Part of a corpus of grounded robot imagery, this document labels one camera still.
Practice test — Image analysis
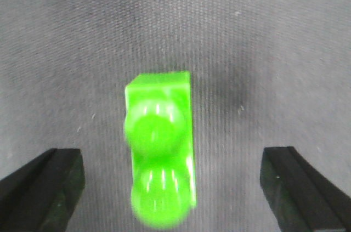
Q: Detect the dark grey conveyor belt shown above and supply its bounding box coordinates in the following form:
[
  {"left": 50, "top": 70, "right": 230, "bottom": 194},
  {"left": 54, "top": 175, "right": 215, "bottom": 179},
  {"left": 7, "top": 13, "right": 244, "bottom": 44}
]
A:
[{"left": 1, "top": 0, "right": 350, "bottom": 231}]

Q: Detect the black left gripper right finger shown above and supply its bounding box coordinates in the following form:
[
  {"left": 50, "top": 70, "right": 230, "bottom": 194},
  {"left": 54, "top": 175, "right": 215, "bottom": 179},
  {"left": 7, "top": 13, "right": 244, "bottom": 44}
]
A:
[{"left": 260, "top": 146, "right": 350, "bottom": 231}]

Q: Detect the green toy building block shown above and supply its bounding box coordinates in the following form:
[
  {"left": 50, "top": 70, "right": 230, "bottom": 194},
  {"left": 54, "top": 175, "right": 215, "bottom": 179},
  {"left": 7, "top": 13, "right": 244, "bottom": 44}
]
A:
[{"left": 124, "top": 71, "right": 197, "bottom": 230}]

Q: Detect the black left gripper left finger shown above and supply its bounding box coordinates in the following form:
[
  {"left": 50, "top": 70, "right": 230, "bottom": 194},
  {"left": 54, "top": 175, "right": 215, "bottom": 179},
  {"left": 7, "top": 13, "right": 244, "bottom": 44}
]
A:
[{"left": 1, "top": 149, "right": 84, "bottom": 231}]

